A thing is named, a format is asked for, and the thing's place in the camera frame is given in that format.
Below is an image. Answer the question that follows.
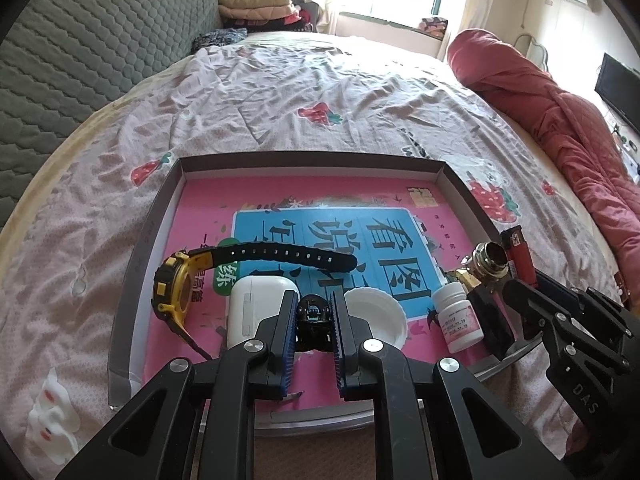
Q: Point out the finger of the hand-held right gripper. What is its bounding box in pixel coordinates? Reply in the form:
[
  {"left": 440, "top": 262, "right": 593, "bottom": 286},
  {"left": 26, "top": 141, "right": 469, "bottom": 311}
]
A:
[
  {"left": 501, "top": 278, "right": 577, "bottom": 347},
  {"left": 535, "top": 267, "right": 632, "bottom": 332}
]

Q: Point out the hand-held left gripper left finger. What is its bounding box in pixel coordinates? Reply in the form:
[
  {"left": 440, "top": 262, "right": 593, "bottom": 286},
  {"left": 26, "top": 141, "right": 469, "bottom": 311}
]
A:
[{"left": 55, "top": 290, "right": 301, "bottom": 480}]

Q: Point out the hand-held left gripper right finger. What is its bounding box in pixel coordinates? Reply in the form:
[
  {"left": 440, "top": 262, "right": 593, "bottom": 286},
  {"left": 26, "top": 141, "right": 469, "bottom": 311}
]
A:
[{"left": 330, "top": 290, "right": 573, "bottom": 480}]

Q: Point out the small black clip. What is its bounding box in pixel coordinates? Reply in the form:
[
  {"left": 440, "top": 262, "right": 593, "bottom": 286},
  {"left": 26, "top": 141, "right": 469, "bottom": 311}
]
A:
[{"left": 295, "top": 295, "right": 335, "bottom": 353}]

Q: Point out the black and gold lipstick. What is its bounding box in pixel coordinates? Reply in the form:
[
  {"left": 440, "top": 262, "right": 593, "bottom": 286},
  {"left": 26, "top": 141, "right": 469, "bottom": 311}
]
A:
[{"left": 445, "top": 269, "right": 516, "bottom": 361}]

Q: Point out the red lighter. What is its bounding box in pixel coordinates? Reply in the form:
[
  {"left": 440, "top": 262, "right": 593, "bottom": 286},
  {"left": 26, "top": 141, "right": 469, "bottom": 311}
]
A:
[{"left": 500, "top": 226, "right": 538, "bottom": 288}]

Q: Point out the white earbuds case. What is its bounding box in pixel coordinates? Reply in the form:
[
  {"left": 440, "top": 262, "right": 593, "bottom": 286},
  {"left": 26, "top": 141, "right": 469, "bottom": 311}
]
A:
[{"left": 227, "top": 274, "right": 302, "bottom": 353}]

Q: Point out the white round lid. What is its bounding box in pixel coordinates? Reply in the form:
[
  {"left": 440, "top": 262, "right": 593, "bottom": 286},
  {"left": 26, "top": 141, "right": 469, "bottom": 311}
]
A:
[{"left": 345, "top": 286, "right": 408, "bottom": 348}]

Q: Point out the shiny metal fitting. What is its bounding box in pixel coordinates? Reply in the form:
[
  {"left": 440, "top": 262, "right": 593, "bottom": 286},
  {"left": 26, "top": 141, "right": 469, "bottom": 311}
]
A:
[{"left": 462, "top": 241, "right": 511, "bottom": 286}]

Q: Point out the white pill bottle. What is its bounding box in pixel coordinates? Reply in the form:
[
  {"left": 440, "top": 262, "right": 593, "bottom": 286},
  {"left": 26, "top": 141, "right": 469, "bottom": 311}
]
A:
[{"left": 432, "top": 281, "right": 485, "bottom": 354}]

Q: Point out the black and yellow wristwatch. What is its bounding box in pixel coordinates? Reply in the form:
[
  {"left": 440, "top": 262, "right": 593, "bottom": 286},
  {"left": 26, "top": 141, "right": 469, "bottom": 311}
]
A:
[{"left": 151, "top": 242, "right": 358, "bottom": 361}]

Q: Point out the dark cardboard box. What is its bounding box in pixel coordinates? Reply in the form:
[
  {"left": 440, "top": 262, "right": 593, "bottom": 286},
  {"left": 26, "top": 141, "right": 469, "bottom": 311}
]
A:
[{"left": 106, "top": 156, "right": 543, "bottom": 436}]

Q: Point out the pink and blue book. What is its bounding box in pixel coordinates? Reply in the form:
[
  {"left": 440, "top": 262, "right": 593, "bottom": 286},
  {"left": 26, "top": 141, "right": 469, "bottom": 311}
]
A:
[{"left": 142, "top": 182, "right": 501, "bottom": 413}]

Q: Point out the red quilt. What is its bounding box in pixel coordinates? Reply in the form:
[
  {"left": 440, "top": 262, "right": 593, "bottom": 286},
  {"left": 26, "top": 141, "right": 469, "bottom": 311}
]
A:
[{"left": 446, "top": 29, "right": 640, "bottom": 276}]

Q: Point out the black television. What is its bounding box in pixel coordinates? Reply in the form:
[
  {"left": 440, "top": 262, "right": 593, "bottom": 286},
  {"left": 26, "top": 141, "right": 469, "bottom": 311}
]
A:
[{"left": 594, "top": 52, "right": 640, "bottom": 136}]

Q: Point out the strawberry print bedsheet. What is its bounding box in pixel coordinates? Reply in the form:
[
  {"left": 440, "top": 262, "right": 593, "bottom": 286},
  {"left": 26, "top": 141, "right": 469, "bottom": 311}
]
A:
[{"left": 0, "top": 32, "right": 636, "bottom": 480}]

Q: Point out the floral cloth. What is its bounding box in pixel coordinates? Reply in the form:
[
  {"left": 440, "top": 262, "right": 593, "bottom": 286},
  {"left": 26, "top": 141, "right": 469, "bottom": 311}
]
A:
[{"left": 417, "top": 16, "right": 450, "bottom": 38}]

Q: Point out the dark patterned cloth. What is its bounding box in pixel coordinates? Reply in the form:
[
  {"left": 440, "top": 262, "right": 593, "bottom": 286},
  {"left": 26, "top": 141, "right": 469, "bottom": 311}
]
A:
[{"left": 191, "top": 27, "right": 248, "bottom": 53}]

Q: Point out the pile of folded clothes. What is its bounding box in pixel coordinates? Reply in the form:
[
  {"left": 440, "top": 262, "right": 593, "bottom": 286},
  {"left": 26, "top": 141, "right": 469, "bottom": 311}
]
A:
[{"left": 217, "top": 0, "right": 321, "bottom": 33}]

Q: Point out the grey quilted headboard cover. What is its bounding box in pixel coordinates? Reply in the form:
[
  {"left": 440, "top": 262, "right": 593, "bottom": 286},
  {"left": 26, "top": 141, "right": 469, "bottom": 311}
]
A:
[{"left": 0, "top": 0, "right": 221, "bottom": 233}]

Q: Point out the white chair frame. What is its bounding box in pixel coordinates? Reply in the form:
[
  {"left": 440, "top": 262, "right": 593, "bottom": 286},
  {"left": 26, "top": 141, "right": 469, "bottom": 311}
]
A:
[{"left": 515, "top": 32, "right": 548, "bottom": 68}]

